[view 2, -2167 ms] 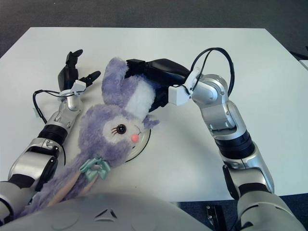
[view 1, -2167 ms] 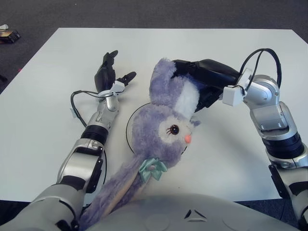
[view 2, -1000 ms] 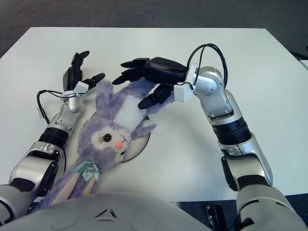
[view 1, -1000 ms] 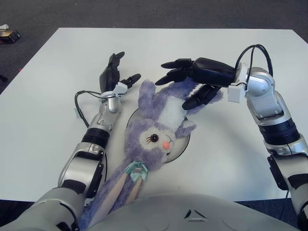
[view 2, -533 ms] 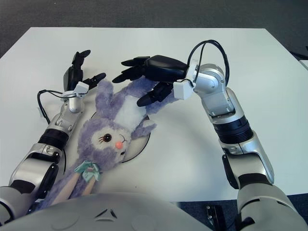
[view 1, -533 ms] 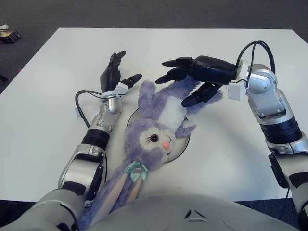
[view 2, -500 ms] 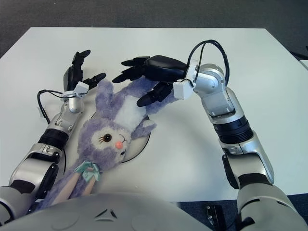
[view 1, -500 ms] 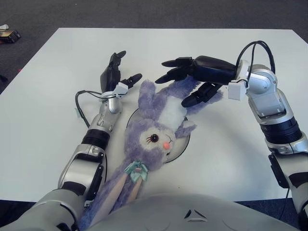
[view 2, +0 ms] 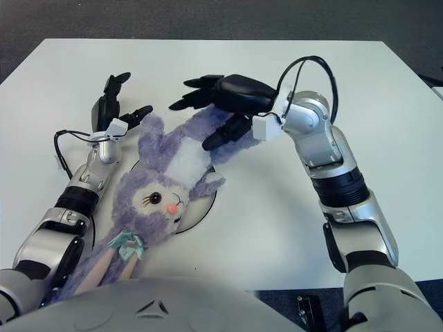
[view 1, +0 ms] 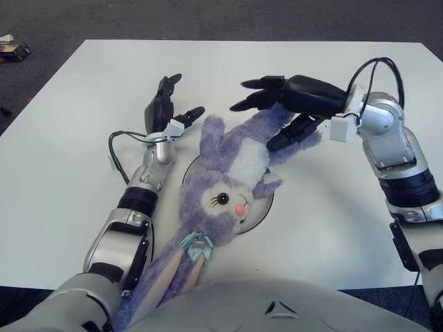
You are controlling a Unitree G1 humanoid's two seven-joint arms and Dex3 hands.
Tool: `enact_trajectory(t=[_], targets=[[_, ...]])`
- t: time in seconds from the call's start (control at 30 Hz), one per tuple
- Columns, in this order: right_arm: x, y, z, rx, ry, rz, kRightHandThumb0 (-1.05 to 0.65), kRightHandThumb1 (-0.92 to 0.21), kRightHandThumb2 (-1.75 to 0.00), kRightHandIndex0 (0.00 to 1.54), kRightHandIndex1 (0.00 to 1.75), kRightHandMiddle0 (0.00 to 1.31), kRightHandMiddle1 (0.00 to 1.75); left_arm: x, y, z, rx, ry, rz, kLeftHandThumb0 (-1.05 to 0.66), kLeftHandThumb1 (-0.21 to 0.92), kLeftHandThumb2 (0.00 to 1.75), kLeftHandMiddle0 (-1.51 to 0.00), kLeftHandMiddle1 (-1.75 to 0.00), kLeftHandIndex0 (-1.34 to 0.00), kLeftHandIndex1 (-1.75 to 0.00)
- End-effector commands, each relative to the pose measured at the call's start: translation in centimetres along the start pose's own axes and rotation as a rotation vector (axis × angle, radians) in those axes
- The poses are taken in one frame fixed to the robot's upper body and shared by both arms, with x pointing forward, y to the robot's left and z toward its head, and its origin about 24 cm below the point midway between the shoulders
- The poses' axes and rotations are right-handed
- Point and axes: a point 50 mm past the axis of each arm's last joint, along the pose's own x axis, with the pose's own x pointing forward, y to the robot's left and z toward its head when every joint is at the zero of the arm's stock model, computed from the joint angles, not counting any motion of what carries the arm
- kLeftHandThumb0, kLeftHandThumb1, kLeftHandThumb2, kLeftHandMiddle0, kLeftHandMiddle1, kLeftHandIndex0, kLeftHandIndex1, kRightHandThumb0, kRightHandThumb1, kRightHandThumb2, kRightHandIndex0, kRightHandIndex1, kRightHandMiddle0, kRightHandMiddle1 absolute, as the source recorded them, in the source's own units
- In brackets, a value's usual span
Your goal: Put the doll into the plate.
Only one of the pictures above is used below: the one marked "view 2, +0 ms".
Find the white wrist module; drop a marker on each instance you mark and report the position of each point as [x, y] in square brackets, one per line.
[264, 128]
[116, 128]

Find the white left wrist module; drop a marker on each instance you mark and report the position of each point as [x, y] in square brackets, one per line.
[116, 128]

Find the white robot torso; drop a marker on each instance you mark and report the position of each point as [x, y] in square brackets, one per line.
[155, 306]

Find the neighbouring white table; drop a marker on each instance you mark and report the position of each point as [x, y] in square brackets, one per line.
[439, 92]

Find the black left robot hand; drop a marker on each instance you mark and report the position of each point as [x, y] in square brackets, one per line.
[107, 110]

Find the black metal bracket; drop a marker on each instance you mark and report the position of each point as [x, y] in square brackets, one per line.
[308, 311]

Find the white plate with black rim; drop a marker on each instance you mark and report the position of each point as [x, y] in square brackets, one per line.
[200, 211]

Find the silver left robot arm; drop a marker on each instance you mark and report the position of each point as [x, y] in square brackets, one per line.
[79, 193]

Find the purple plush bunny doll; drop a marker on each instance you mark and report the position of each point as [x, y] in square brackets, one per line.
[166, 180]

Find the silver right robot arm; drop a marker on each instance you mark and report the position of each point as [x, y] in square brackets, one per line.
[342, 193]

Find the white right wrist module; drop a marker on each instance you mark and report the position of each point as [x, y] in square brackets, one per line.
[264, 128]

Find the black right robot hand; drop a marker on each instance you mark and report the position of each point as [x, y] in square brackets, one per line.
[242, 95]

